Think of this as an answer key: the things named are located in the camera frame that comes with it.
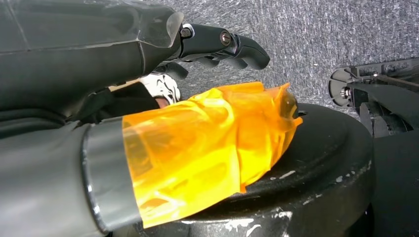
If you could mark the black machine frame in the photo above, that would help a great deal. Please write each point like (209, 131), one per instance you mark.
(392, 108)

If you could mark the orange translucent tape wrap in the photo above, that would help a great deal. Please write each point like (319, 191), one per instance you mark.
(196, 147)

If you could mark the black round base plate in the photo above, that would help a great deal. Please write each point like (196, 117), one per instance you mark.
(311, 180)

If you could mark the pale slipper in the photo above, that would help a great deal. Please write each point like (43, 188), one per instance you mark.
(163, 88)

